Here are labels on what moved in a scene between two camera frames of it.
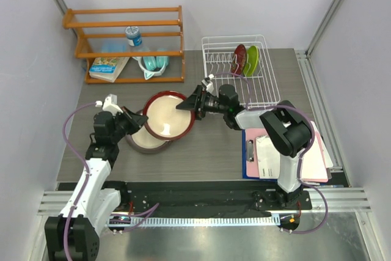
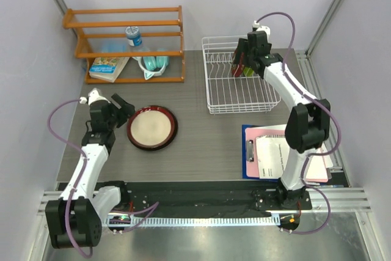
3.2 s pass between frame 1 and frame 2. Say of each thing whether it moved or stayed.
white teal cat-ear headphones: stayed
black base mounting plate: stayed
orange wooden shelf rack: stayed
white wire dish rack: stayed
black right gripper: moved
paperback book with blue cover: stayed
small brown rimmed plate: stayed
